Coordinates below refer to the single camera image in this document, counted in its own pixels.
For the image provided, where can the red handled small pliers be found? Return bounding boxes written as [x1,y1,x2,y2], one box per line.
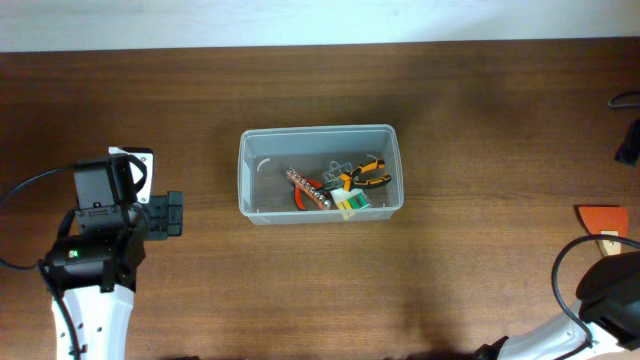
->
[293,178,322,211]

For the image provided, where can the clear plastic storage container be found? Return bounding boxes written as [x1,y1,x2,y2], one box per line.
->
[238,124,404,225]

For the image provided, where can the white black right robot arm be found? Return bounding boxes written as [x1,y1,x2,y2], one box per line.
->
[472,205,639,360]

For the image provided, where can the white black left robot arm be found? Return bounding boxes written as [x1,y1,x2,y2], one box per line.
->
[38,148,184,359]

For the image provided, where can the red scraper with wooden handle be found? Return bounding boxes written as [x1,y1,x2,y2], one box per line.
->
[577,205,629,237]

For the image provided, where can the orange socket bit rail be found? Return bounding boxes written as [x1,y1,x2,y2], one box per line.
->
[285,168,333,210]

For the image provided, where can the clear case of coloured plugs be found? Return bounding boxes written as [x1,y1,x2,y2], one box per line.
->
[322,160,372,221]

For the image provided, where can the orange black needle nose pliers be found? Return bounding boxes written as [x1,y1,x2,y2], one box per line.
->
[322,159,392,192]

